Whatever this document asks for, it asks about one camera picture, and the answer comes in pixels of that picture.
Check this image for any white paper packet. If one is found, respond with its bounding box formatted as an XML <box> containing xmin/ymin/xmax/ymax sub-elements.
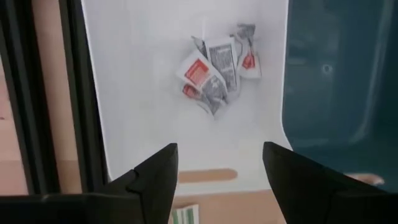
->
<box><xmin>203</xmin><ymin>36</ymin><xmax>242</xmax><ymax>100</ymax></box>

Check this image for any pale green packet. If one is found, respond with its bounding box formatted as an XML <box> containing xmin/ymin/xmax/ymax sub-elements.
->
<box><xmin>170</xmin><ymin>203</ymin><xmax>200</xmax><ymax>224</ymax></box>

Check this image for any teal plastic bin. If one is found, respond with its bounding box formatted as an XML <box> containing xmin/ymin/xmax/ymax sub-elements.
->
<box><xmin>281</xmin><ymin>0</ymin><xmax>398</xmax><ymax>194</ymax></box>

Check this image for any white plastic bin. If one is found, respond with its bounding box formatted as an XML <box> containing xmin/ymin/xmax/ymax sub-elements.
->
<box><xmin>80</xmin><ymin>0</ymin><xmax>293</xmax><ymax>197</ymax></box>

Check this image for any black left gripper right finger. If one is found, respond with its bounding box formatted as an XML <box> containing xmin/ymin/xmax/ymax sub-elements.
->
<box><xmin>262</xmin><ymin>141</ymin><xmax>398</xmax><ymax>224</ymax></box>

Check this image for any white packet red print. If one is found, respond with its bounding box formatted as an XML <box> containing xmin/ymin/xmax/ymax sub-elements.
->
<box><xmin>175</xmin><ymin>49</ymin><xmax>229</xmax><ymax>116</ymax></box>
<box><xmin>234</xmin><ymin>23</ymin><xmax>262</xmax><ymax>80</ymax></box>
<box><xmin>182</xmin><ymin>83</ymin><xmax>205</xmax><ymax>101</ymax></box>

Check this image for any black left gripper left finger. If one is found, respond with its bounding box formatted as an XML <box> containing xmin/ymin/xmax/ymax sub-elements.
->
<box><xmin>0</xmin><ymin>142</ymin><xmax>179</xmax><ymax>224</ymax></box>

